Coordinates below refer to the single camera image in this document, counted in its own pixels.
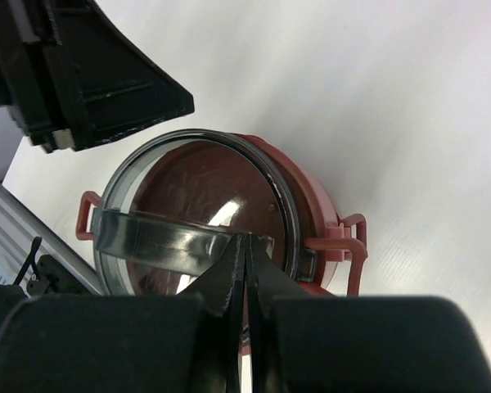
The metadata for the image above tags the dark red lid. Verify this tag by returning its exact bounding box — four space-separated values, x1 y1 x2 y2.
137 141 290 296

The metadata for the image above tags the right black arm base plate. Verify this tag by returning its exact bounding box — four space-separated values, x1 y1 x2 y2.
13 237 91 296

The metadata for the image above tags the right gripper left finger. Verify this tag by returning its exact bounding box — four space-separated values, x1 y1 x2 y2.
0 235 246 392

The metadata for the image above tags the grey transparent lid with handle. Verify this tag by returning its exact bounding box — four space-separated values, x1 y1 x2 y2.
76 129 306 295

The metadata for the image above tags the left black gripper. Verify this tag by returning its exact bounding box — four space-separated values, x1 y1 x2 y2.
0 1 195 152

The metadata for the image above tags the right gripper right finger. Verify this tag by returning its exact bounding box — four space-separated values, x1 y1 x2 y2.
244 236 491 392

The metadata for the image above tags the aluminium front rail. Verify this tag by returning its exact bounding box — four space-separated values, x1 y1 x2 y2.
0 183 104 295

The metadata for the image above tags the pink steel bowl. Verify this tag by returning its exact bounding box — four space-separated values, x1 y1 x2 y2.
241 135 367 296

